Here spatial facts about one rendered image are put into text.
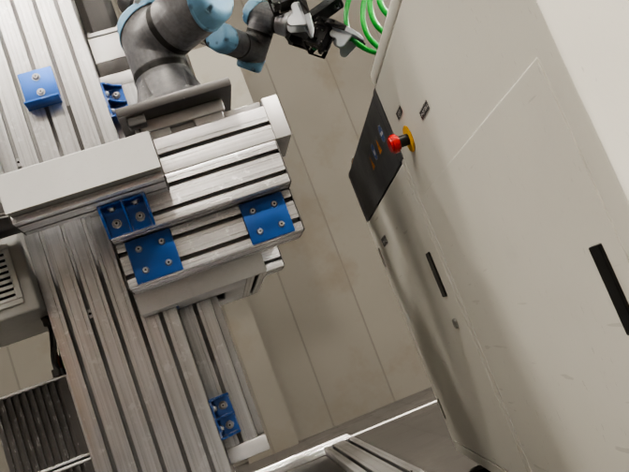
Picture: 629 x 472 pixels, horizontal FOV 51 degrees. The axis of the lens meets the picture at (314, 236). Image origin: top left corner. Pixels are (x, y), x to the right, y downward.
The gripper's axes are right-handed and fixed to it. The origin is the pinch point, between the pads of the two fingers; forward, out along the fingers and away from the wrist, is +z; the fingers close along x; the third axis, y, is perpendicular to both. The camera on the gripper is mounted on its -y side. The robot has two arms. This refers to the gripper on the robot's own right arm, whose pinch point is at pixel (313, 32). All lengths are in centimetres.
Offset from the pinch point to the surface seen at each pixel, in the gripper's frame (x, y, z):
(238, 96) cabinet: -216, 12, -77
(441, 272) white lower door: 17, -3, 67
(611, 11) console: 93, -10, 51
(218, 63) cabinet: -215, 16, -100
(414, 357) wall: -259, -35, 101
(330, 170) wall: -259, -29, -27
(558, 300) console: 69, -3, 77
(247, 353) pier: -238, 58, 64
